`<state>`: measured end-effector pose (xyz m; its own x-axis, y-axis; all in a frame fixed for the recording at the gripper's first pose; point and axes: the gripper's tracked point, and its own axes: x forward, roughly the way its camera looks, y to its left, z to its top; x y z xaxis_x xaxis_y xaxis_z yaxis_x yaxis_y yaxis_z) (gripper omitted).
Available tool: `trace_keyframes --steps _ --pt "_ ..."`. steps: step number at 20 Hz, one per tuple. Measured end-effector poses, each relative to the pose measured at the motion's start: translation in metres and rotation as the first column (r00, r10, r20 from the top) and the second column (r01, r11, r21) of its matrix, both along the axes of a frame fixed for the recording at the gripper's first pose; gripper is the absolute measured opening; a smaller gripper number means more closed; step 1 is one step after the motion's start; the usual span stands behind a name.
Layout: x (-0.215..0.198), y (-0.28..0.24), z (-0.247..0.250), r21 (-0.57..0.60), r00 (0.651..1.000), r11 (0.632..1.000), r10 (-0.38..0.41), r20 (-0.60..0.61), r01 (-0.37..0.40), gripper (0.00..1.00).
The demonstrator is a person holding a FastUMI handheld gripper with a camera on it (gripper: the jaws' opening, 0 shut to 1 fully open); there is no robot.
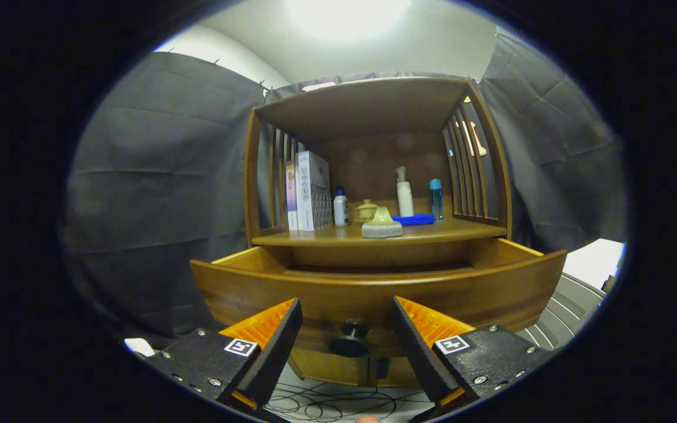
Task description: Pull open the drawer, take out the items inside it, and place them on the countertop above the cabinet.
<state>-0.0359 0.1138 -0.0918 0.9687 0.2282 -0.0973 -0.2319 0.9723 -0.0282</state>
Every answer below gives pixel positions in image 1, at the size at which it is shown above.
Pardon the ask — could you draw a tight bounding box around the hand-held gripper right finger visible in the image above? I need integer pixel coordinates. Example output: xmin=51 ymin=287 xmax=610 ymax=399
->
xmin=391 ymin=296 xmax=552 ymax=411

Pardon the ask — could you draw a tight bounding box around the clear blue bottle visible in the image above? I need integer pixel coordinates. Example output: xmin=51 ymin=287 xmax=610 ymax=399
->
xmin=430 ymin=179 xmax=444 ymax=221

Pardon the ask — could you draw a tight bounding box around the white patterned box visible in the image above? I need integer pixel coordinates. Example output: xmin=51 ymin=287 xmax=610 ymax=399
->
xmin=296 ymin=151 xmax=333 ymax=231

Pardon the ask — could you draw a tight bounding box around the blue folded cloth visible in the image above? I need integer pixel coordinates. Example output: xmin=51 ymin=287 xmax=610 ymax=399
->
xmin=390 ymin=213 xmax=437 ymax=226

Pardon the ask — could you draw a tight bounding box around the purple slim box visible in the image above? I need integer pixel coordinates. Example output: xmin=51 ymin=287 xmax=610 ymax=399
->
xmin=285 ymin=161 xmax=299 ymax=231

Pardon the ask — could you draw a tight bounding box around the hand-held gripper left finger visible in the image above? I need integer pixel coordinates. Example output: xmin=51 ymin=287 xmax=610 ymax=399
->
xmin=149 ymin=297 xmax=304 ymax=412

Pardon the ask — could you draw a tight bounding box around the brown wooden drawer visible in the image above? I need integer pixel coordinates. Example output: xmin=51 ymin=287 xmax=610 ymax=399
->
xmin=190 ymin=238 xmax=568 ymax=358

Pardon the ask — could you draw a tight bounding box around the yellow lidded teacup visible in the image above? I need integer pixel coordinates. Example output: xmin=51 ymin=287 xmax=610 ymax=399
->
xmin=353 ymin=199 xmax=380 ymax=224

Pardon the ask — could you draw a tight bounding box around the black cable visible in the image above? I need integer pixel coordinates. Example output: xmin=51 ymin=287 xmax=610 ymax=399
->
xmin=265 ymin=379 xmax=433 ymax=421

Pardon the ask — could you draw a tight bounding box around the black backdrop cloth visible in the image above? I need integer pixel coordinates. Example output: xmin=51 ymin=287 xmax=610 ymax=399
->
xmin=62 ymin=29 xmax=630 ymax=347

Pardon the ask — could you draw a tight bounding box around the small white object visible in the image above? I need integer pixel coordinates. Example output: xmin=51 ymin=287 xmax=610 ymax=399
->
xmin=124 ymin=338 xmax=156 ymax=358

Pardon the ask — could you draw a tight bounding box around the small white bottle blue cap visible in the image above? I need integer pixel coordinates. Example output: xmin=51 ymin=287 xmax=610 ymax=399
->
xmin=333 ymin=187 xmax=350 ymax=227

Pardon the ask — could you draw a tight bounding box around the brown wooden cabinet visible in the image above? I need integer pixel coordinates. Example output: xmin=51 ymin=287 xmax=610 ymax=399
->
xmin=190 ymin=76 xmax=568 ymax=388

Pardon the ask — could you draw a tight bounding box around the white pump bottle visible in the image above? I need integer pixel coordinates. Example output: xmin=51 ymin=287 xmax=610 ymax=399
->
xmin=396 ymin=166 xmax=415 ymax=217

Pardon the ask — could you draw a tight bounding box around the brown wooden countertop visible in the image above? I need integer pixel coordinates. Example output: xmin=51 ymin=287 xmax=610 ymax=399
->
xmin=252 ymin=200 xmax=507 ymax=247

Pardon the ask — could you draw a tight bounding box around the yellow-green handled scrub sponge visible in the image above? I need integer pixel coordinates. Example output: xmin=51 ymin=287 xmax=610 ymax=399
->
xmin=361 ymin=206 xmax=403 ymax=239

